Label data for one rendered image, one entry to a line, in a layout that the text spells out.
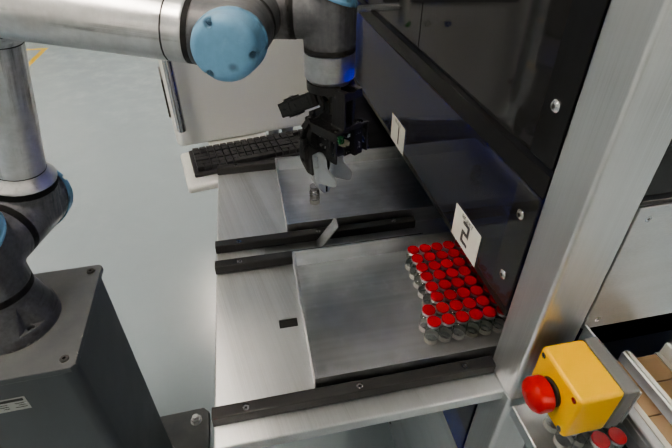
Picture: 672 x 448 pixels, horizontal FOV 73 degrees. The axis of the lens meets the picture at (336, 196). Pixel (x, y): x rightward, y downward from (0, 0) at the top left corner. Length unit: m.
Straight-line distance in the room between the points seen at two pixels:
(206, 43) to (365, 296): 0.49
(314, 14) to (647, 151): 0.41
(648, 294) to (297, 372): 0.47
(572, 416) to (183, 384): 1.44
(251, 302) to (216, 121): 0.75
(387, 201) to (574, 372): 0.56
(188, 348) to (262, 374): 1.20
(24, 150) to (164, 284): 1.34
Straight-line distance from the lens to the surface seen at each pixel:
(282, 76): 1.42
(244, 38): 0.51
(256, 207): 1.01
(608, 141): 0.47
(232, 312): 0.80
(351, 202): 1.00
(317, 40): 0.65
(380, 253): 0.88
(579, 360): 0.60
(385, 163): 1.15
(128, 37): 0.57
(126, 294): 2.19
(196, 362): 1.86
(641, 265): 0.62
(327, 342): 0.74
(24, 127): 0.91
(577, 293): 0.59
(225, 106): 1.41
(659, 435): 0.72
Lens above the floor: 1.47
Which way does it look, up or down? 35 degrees down
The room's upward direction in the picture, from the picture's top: straight up
